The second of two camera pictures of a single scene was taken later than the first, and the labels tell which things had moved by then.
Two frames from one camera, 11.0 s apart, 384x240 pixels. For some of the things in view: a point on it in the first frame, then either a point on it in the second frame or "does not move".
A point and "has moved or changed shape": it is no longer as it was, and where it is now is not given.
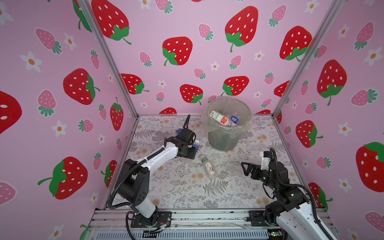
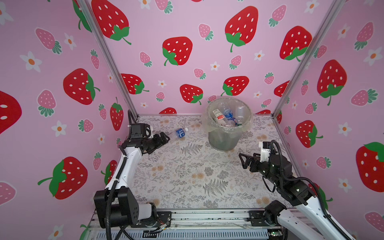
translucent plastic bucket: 226,119 does not move
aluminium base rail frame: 193,224 does not move
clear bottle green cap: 210,168 to 240,113
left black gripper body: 190,152 to 150,146
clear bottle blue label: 196,146 to 228,112
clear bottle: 220,117 has moved or changed shape
